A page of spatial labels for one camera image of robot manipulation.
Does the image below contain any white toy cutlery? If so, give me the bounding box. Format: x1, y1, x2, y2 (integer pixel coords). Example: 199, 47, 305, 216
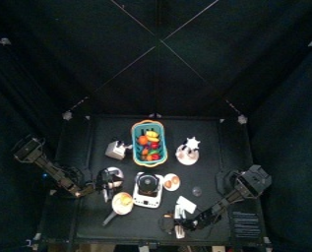
174, 204, 187, 240

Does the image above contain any yellow toy food piece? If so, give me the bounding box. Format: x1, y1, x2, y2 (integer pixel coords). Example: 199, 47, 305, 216
118, 194, 133, 206

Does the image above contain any black toy pot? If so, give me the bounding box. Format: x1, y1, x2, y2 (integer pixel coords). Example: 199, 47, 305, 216
135, 173, 161, 195

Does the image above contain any white toy stove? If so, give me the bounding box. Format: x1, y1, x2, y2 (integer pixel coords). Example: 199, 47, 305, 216
131, 170, 165, 210

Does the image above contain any white toy toaster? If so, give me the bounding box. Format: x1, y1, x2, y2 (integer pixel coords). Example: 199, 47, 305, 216
104, 139, 133, 161

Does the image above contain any teal basket with orange rim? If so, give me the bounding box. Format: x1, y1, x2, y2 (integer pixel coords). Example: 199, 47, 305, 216
130, 119, 169, 168

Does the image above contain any small white plate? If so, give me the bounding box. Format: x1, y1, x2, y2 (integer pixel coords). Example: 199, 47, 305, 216
162, 172, 182, 193

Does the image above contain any orange toy fruit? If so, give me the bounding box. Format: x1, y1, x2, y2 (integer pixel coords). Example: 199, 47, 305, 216
137, 135, 150, 147

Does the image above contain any black label with white text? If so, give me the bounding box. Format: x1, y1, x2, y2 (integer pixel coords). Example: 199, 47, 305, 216
230, 210, 262, 240

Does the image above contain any yellow toy banana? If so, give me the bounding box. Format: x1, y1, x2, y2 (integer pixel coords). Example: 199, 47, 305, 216
145, 130, 161, 143

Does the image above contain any pale pink round plate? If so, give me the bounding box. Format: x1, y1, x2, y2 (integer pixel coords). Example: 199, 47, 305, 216
174, 144, 199, 166

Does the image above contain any white star shaped toy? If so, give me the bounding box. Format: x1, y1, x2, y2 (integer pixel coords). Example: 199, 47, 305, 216
185, 136, 201, 152

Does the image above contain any cream pan with grey handle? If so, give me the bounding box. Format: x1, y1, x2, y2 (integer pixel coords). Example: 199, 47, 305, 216
102, 191, 135, 227

